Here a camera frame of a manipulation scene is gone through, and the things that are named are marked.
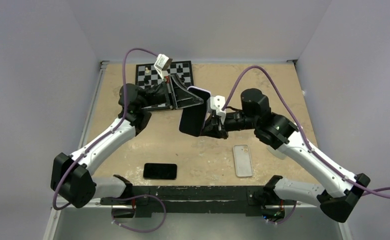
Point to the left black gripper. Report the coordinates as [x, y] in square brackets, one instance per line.
[182, 97]

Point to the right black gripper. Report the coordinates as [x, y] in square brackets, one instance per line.
[214, 127]

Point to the phone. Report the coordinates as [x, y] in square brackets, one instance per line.
[160, 171]
[193, 118]

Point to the white phone case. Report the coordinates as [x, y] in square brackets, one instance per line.
[242, 161]

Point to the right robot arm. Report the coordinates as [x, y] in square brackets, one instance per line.
[338, 190]

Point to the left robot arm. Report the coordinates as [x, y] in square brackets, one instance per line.
[71, 177]

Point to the black chess piece right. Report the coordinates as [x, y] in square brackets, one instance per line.
[183, 79]

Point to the black chess piece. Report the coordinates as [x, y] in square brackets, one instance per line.
[146, 81]
[179, 69]
[183, 79]

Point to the black chess piece back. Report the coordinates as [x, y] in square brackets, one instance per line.
[179, 69]

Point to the black chess piece left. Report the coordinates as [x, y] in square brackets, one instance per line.
[146, 81]

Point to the black white chessboard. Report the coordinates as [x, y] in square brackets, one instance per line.
[154, 79]

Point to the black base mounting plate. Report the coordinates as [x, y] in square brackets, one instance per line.
[251, 200]

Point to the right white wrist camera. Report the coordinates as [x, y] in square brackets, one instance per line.
[215, 104]

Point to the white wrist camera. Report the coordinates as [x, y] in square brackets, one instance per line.
[161, 65]
[215, 104]

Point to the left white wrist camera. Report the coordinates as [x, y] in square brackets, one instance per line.
[161, 65]

